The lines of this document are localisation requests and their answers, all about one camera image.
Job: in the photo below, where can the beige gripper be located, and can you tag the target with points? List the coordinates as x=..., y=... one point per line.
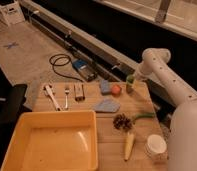
x=138, y=75

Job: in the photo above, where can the green translucent cup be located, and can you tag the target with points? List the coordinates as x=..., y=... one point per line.
x=130, y=79

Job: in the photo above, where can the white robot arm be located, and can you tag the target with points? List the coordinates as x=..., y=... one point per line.
x=182, y=148

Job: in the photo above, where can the white stacked cups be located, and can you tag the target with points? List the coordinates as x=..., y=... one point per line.
x=155, y=146

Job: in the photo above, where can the yellow plastic tray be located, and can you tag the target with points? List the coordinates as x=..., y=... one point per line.
x=53, y=141

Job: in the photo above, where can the orange block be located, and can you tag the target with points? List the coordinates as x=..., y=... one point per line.
x=116, y=90

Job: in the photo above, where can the blue sponge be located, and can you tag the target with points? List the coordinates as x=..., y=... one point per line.
x=104, y=87

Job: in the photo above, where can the green bean pod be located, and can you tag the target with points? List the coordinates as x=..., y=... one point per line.
x=144, y=115

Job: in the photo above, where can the blue folded cloth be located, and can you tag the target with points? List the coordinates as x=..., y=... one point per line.
x=107, y=105

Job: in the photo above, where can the brown pine cone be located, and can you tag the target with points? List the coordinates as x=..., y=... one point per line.
x=122, y=122

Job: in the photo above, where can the blue power adapter box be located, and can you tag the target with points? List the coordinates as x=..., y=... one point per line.
x=84, y=70

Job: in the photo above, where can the wooden board table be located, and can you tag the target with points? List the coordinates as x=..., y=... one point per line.
x=111, y=141

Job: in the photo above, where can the small metal box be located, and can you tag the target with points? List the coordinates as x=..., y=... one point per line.
x=79, y=92

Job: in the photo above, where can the yellow corn cob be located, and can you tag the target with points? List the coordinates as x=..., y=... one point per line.
x=130, y=138

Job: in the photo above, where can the silver fork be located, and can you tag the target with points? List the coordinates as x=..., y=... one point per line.
x=66, y=91

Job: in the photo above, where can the black chair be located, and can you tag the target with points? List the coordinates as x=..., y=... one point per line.
x=12, y=101

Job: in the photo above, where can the white cardboard box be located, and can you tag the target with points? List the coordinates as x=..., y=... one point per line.
x=11, y=14

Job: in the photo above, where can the white handled utensil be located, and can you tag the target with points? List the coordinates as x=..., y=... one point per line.
x=48, y=92

